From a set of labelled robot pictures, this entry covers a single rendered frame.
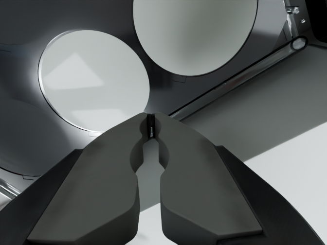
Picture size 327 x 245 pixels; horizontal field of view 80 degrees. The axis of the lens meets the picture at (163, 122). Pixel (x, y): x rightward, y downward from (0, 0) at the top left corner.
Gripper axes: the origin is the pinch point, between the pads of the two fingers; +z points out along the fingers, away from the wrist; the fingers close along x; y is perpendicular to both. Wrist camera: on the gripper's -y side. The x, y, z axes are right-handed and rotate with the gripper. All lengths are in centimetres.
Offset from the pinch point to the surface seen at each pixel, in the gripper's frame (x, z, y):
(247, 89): 10.8, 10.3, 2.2
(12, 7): -10.6, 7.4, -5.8
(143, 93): -0.9, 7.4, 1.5
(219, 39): 5.8, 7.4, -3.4
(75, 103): -7.6, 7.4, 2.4
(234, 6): 6.7, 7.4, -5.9
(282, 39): 16.4, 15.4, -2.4
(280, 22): 10.8, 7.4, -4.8
